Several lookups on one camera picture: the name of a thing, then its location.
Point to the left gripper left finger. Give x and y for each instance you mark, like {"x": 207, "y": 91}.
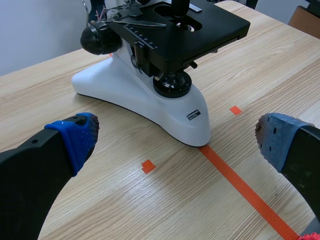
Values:
{"x": 35, "y": 172}

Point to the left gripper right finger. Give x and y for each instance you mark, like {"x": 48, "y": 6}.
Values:
{"x": 295, "y": 155}

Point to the red green blue brick block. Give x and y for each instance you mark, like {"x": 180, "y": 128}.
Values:
{"x": 311, "y": 236}

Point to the brown cardboard box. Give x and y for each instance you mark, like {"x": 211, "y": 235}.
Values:
{"x": 306, "y": 21}

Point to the white and black microscope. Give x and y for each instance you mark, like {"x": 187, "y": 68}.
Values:
{"x": 160, "y": 62}

